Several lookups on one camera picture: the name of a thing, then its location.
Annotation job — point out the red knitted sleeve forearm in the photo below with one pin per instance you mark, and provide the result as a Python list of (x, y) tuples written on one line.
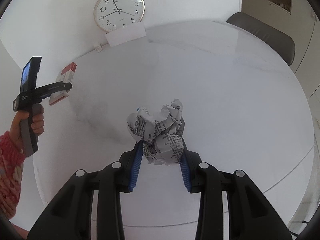
[(11, 168)]

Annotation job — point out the black camera display box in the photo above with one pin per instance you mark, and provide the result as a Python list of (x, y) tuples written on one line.
[(29, 74)]

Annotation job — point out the person's left hand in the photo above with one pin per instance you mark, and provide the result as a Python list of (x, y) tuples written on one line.
[(26, 127)]

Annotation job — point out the printed white paper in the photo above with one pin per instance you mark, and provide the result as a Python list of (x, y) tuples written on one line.
[(160, 133)]

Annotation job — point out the beige wall cabinet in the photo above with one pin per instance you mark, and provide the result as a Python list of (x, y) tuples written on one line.
[(297, 19)]

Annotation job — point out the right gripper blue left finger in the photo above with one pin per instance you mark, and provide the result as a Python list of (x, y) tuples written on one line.
[(136, 157)]

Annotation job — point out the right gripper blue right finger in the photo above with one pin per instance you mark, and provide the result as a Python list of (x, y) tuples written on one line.
[(185, 171)]

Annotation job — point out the small white plug adapter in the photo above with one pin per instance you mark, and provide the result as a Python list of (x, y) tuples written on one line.
[(98, 48)]

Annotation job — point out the round white wall clock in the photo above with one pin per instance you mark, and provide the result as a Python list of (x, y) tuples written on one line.
[(110, 15)]

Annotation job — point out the grey chair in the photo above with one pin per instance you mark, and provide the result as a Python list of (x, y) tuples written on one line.
[(280, 42)]

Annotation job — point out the white card stand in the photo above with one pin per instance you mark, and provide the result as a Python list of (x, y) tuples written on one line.
[(126, 34)]

